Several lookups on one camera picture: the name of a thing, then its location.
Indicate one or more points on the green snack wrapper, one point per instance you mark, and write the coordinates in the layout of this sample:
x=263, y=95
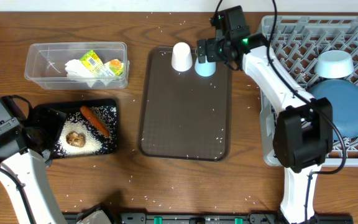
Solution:
x=112, y=68

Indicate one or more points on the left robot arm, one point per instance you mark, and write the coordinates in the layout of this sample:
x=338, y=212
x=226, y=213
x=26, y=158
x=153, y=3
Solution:
x=23, y=173

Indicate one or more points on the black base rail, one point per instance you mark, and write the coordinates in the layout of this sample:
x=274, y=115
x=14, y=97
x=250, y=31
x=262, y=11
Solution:
x=253, y=218

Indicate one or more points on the white napkin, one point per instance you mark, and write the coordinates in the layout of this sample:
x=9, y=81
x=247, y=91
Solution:
x=77, y=71

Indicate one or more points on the white rice pile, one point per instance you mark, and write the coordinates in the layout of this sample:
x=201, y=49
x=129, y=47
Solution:
x=96, y=143

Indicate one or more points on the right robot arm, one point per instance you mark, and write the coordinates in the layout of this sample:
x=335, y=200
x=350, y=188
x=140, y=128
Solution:
x=302, y=136

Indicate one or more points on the clear plastic bin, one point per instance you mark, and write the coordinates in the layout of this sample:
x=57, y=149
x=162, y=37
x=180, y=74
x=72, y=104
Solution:
x=46, y=65

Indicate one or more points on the dark brown serving tray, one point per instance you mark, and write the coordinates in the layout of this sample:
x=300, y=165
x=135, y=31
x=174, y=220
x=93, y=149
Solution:
x=184, y=115

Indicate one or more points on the white plastic cup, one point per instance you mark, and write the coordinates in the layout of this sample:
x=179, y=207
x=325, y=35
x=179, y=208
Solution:
x=181, y=57

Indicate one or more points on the black waste tray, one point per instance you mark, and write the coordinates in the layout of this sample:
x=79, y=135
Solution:
x=68, y=107

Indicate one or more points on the light blue bowl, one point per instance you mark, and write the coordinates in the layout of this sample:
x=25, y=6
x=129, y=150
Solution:
x=334, y=64

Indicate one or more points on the orange carrot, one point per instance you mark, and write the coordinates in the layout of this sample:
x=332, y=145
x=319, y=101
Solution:
x=94, y=120

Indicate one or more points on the light blue plastic cup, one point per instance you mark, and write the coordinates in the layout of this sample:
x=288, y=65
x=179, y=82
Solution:
x=206, y=69

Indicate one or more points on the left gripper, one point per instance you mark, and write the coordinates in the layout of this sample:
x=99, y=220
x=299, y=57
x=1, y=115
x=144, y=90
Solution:
x=56, y=124

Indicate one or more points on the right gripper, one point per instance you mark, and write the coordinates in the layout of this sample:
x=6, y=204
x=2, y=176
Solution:
x=212, y=45

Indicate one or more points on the grey dishwasher rack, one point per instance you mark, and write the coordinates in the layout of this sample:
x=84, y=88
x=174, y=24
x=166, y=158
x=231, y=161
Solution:
x=298, y=41

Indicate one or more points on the dark blue plate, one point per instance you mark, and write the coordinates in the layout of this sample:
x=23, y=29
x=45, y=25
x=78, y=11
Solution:
x=343, y=96

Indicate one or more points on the golden brown food scrap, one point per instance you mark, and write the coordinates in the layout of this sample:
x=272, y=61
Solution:
x=76, y=139

